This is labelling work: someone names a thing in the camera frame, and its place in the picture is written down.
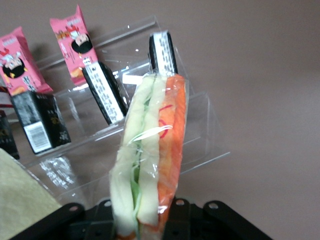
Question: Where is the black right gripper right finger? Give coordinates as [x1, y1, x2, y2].
[159, 197, 273, 240]

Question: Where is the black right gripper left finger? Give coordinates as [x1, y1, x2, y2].
[9, 198, 117, 240]

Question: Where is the sandwich with white bread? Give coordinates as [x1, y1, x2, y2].
[109, 73, 188, 240]

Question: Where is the wrapped sandwich with orange bread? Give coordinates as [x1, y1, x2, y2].
[0, 147, 63, 240]

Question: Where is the clear acrylic stepped stand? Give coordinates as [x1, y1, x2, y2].
[0, 15, 231, 208]

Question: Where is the small black carton box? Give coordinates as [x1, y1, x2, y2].
[10, 90, 72, 155]
[149, 30, 179, 76]
[0, 109, 20, 160]
[81, 61, 130, 126]

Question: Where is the pink cartoon snack packet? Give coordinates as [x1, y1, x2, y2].
[49, 4, 99, 86]
[0, 26, 53, 96]

